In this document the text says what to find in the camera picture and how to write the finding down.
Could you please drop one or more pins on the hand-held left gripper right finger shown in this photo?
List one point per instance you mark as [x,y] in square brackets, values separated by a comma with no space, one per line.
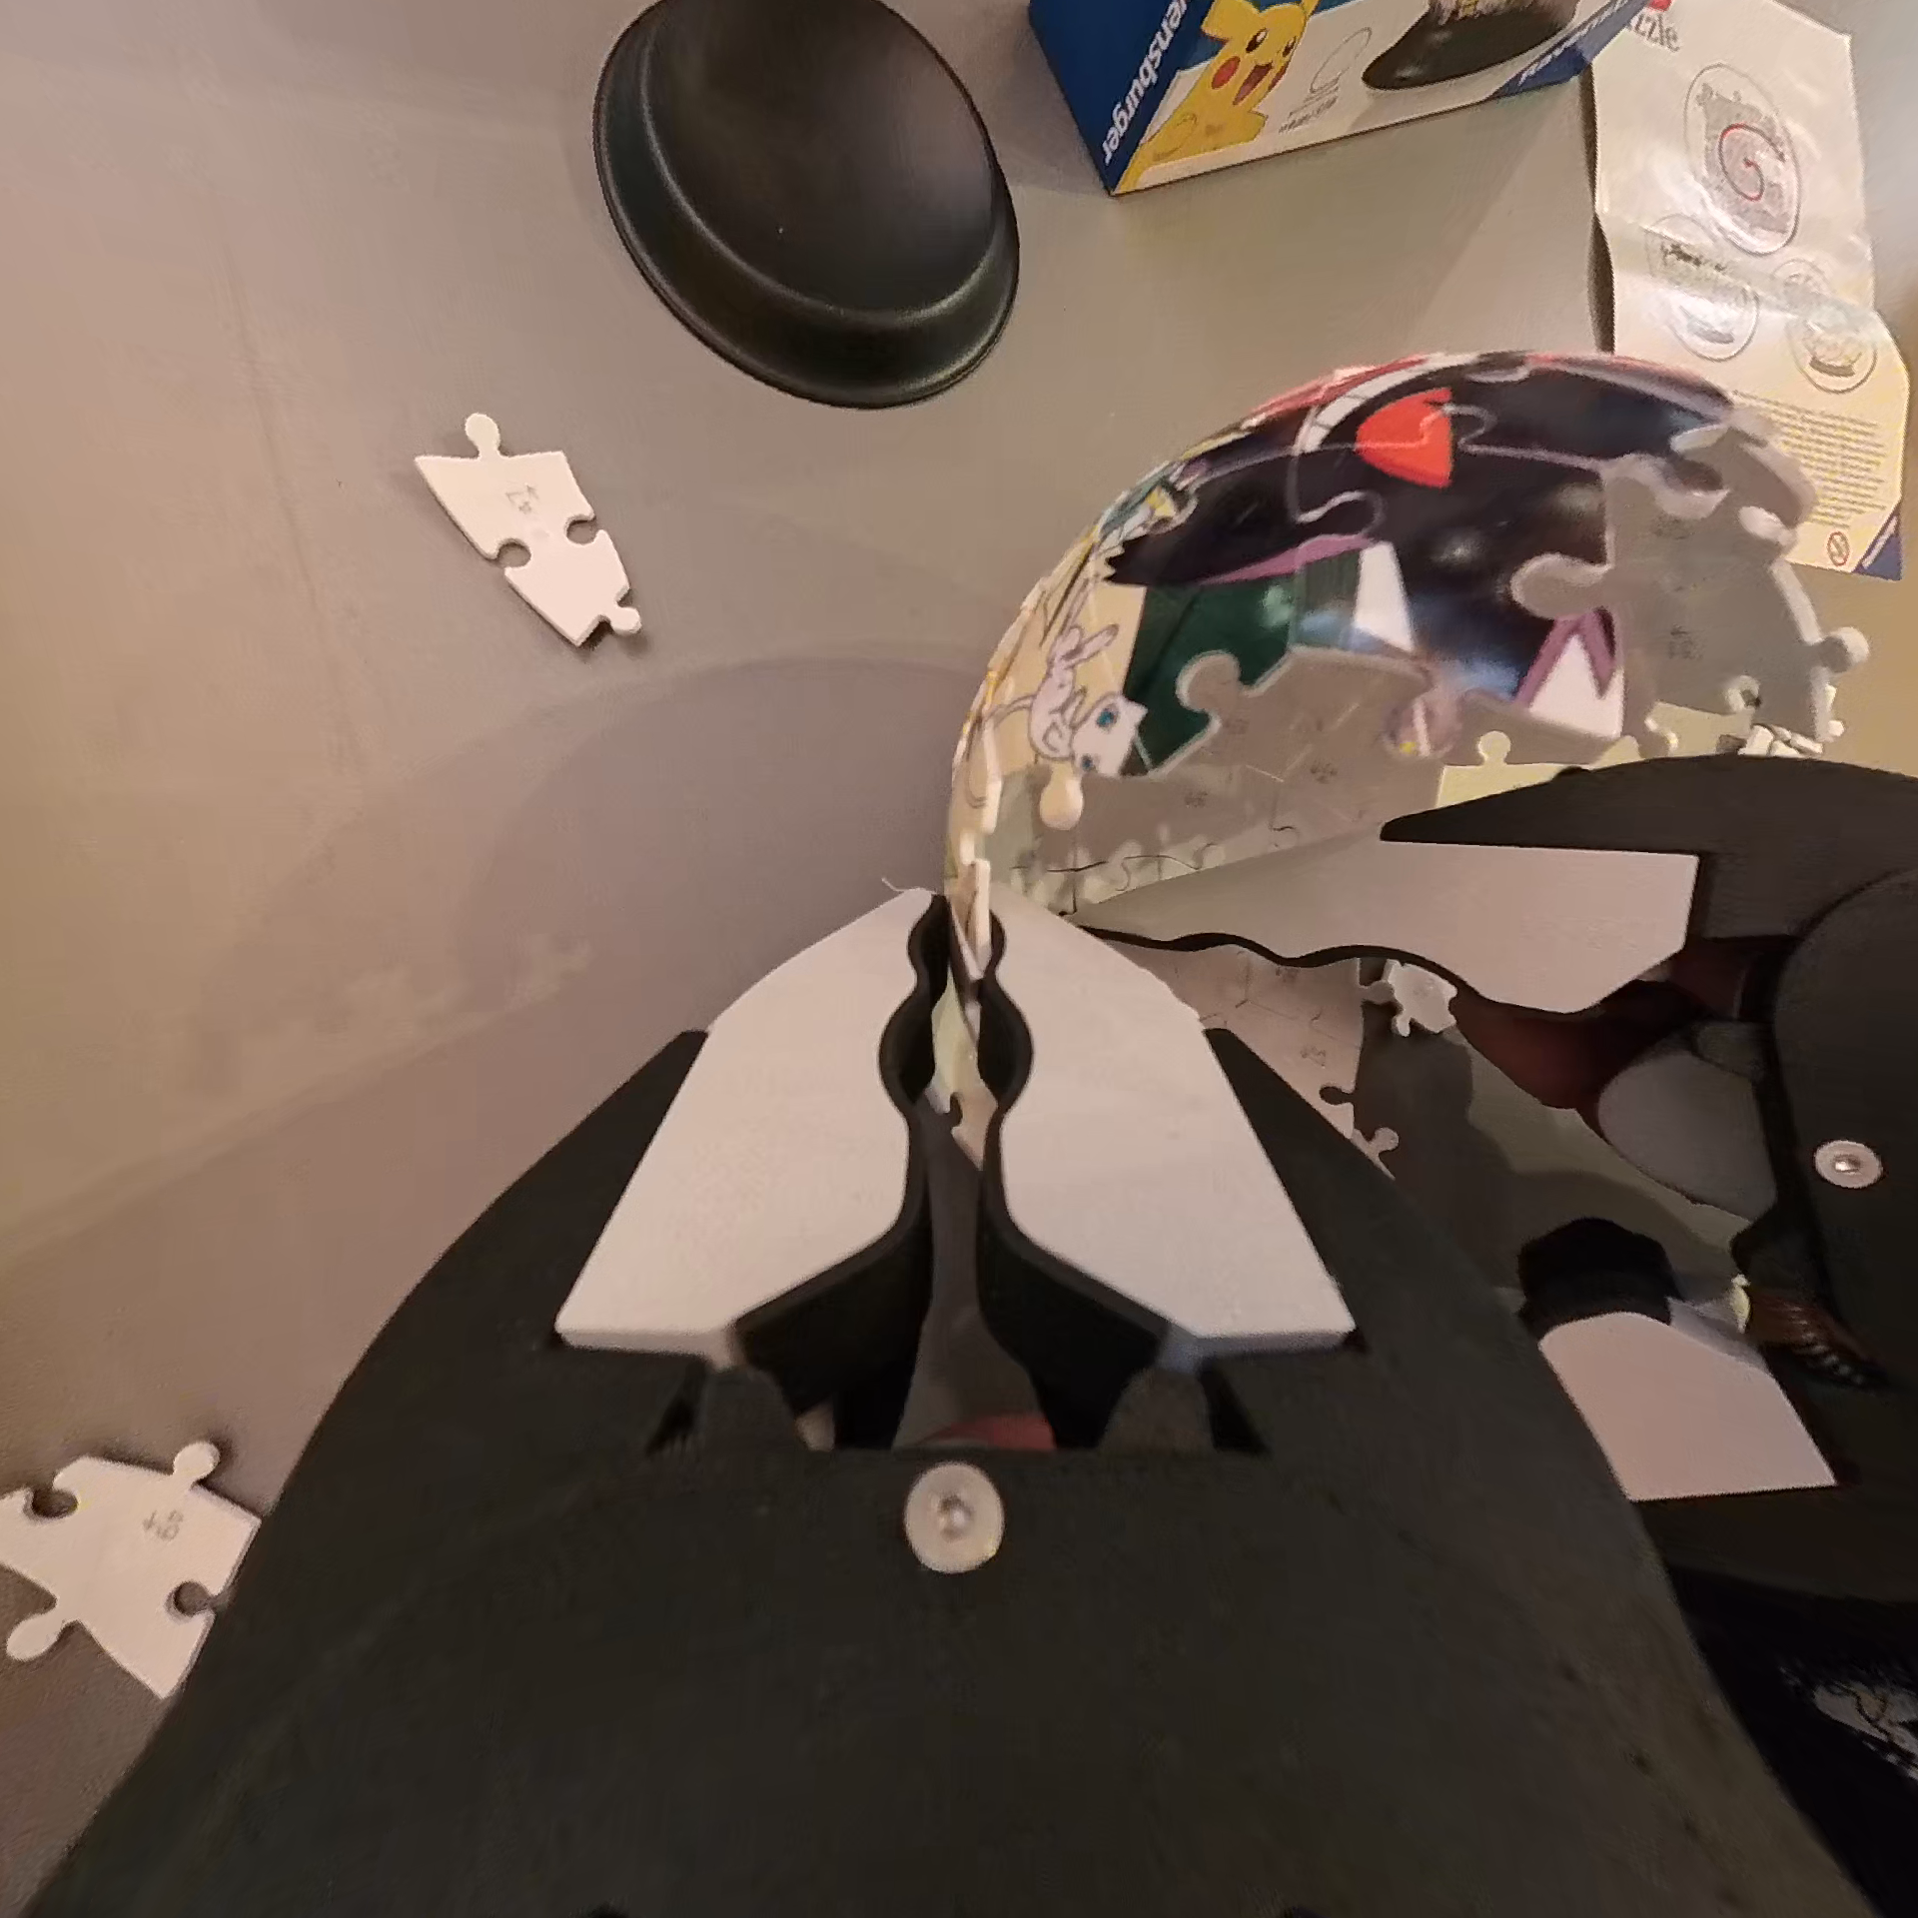
[1151,1184]

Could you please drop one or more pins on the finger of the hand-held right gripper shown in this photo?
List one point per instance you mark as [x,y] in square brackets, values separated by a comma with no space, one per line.
[1546,917]
[1691,1408]

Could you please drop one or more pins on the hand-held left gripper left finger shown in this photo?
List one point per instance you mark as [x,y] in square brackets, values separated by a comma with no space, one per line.
[750,1184]

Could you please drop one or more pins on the partly built puzzle ball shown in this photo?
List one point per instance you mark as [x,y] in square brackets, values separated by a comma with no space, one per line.
[1500,508]

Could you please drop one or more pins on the joined white puzzle piece pair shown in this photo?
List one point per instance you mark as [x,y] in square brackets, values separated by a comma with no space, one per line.
[524,517]

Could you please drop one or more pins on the blue puzzle box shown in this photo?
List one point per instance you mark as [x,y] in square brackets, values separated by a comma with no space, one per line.
[1137,108]

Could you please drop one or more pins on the black round puzzle stand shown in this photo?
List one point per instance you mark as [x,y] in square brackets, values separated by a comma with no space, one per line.
[812,195]

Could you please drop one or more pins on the person's right hand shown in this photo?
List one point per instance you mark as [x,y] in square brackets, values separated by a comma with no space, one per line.
[1560,1047]

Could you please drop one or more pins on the white instruction sheet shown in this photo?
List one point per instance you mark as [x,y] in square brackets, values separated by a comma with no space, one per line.
[1722,225]

